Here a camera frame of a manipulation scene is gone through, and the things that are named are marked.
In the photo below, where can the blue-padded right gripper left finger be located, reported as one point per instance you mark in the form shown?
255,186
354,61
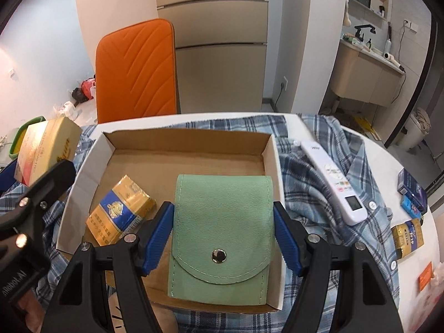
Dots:
81,303

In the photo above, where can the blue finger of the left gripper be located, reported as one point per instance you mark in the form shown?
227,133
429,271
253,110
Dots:
7,178

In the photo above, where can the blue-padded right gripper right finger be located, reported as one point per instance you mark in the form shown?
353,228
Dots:
363,302

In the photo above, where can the red gold cigarette carton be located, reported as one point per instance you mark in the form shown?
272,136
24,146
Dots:
45,144

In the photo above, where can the yellow blue cigarette pack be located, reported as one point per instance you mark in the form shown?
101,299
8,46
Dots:
120,212

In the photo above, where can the green felt pouch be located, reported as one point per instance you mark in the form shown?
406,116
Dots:
222,239

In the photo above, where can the person's left hand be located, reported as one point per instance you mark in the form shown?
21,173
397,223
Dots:
34,312

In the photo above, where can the yellow bin green rim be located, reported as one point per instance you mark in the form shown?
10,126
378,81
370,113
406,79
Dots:
18,138

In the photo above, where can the orange small box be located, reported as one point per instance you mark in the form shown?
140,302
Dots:
425,277

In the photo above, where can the gold cigarette pack on table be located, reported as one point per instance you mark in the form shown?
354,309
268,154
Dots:
407,237

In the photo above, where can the white remote control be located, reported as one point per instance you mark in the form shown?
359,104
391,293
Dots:
352,208

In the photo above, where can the light blue small pack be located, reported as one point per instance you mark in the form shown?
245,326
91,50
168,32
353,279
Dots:
410,208

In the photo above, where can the red bag on floor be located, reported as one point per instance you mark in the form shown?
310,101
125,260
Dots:
85,92

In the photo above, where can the dark blue small box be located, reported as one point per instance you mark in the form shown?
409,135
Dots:
407,185

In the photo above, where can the blue plaid shirt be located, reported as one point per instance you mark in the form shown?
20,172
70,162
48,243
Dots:
308,200

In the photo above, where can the cardboard tray box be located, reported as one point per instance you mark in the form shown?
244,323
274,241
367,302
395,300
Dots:
154,158

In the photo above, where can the orange chair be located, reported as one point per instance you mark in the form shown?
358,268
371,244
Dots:
135,73

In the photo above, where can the white trash bin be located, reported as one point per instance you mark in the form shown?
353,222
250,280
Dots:
417,127

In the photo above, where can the bathroom vanity cabinet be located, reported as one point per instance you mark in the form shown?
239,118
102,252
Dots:
364,76

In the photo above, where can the white hair dryer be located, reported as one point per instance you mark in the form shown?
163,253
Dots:
393,61

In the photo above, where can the beige refrigerator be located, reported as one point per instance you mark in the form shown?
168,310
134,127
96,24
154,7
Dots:
220,53

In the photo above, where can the black faucet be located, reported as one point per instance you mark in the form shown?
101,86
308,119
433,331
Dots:
359,31

